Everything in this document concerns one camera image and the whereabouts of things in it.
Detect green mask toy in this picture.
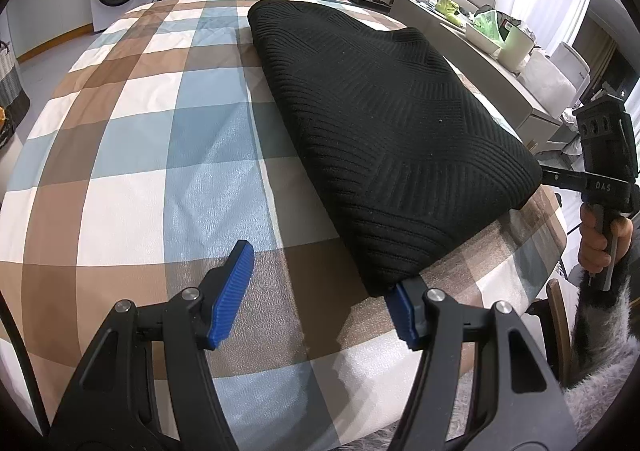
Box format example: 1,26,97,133
434,0,464,25

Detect grey sideboard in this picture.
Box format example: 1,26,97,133
390,0,564,153

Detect black knit sweater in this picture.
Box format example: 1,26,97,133
247,0,543,298

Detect woven storage basket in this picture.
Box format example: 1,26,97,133
0,41,32,128

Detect green plastic bag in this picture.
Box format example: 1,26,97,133
472,10,507,44

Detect checkered brown blue tablecloth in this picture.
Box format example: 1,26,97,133
0,0,569,451

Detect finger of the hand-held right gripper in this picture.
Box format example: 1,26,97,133
541,168,584,193

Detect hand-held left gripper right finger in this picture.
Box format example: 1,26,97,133
385,277,578,451

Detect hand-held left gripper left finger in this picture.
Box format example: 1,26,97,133
47,239,256,451

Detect wooden chair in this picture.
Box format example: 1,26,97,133
525,278,574,385

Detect white floor appliance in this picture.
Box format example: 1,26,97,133
549,41,594,108

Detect person's right forearm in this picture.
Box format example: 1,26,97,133
559,218,640,451

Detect person's right hand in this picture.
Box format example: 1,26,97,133
578,204,634,278

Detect white basin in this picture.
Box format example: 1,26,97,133
464,24,504,58

